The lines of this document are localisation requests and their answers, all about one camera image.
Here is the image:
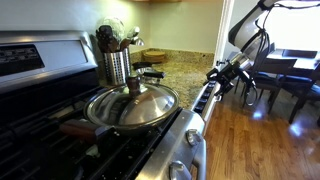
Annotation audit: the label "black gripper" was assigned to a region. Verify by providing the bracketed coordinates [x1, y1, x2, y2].
[203, 63, 242, 101]

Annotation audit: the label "light wooden spice drawer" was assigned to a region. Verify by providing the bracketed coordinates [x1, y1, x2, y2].
[191, 79, 223, 123]

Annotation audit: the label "kalonji labelled spice jar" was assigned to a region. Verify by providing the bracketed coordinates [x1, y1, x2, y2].
[194, 103, 205, 114]

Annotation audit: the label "silver range knob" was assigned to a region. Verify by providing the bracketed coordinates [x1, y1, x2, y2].
[185, 128, 202, 148]
[168, 159, 188, 180]

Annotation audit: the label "dark chair blue seat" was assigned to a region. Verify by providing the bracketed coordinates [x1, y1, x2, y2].
[233, 43, 298, 114]
[288, 64, 320, 126]

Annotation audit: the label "round wooden trivet stack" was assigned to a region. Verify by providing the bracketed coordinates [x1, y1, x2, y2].
[142, 49, 167, 64]

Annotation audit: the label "steel pan lid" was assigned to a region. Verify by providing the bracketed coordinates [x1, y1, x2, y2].
[84, 73, 180, 128]

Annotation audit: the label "dark wooden dining table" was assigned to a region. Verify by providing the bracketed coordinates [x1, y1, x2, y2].
[266, 48, 320, 81]

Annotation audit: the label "shiny metal ladle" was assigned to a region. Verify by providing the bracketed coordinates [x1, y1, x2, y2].
[119, 25, 146, 52]

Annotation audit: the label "perforated steel utensil holder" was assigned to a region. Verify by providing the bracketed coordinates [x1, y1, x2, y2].
[102, 47, 132, 87]

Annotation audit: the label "dark wooden spoons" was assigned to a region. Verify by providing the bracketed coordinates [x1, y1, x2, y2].
[95, 24, 120, 54]

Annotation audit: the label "stainless steel gas range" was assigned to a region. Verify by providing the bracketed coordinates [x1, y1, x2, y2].
[0, 29, 208, 180]

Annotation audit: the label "white door frame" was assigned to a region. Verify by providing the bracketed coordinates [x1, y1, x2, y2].
[213, 0, 236, 68]

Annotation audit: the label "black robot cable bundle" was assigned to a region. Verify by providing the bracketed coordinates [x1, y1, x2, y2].
[241, 16, 273, 108]

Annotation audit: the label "steel oven door handle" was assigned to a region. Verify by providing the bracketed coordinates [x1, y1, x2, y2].
[190, 139, 208, 180]

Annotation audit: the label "wire whisk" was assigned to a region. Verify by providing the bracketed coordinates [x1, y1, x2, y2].
[99, 16, 127, 44]

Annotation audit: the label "steel pan wooden handle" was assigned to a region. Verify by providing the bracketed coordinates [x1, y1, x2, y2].
[59, 83, 181, 145]

